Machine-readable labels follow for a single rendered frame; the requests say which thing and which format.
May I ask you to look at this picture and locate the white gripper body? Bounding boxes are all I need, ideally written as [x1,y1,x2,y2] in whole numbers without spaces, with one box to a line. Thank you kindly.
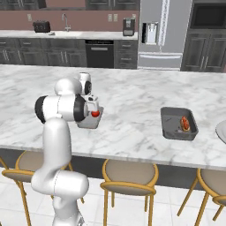
[86,101,102,113]

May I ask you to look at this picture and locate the grey tupperware container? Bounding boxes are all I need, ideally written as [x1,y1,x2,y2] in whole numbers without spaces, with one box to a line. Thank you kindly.
[75,105,105,130]
[160,106,200,141]

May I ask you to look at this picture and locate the large grey plate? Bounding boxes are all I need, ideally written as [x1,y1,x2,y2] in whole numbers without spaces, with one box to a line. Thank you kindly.
[215,119,226,146]

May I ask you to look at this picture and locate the black dishwasher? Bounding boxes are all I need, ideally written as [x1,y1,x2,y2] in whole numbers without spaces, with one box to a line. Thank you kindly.
[85,39,116,70]

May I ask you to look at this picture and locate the dark drawer cupboard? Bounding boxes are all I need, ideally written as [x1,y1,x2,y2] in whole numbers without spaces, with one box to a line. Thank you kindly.
[113,39,139,71]

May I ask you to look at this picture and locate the dark lower cupboard run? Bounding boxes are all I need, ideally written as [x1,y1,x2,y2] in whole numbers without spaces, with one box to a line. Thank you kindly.
[0,37,88,68]

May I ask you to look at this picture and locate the wooden stool with beige seat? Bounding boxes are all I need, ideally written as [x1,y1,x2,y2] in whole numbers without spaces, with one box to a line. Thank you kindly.
[99,158,160,226]
[176,168,226,226]
[1,150,87,226]

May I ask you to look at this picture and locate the black coffee machine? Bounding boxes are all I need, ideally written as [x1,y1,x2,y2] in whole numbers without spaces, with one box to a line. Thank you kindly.
[122,17,137,37]

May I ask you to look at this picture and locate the silver sink tap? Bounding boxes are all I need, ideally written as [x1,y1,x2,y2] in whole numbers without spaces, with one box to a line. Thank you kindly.
[61,12,72,33]

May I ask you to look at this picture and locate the black toaster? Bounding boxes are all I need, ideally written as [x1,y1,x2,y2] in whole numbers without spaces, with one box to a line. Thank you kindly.
[32,20,52,34]

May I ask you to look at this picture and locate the brown hot dog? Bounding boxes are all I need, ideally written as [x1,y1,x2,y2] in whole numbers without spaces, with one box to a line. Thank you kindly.
[179,116,191,132]

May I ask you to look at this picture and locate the stainless steel fridge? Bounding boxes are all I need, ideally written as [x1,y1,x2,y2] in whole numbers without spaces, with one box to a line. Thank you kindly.
[137,0,193,72]

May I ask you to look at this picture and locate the dark tall cupboard unit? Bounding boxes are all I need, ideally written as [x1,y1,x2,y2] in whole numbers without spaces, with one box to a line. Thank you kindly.
[180,28,226,73]

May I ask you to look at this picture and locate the black built-in oven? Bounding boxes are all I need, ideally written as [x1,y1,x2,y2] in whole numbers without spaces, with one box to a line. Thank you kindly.
[189,0,226,30]

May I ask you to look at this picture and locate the dark upper wall cupboards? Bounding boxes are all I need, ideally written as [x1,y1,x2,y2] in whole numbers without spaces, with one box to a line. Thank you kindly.
[0,0,141,11]

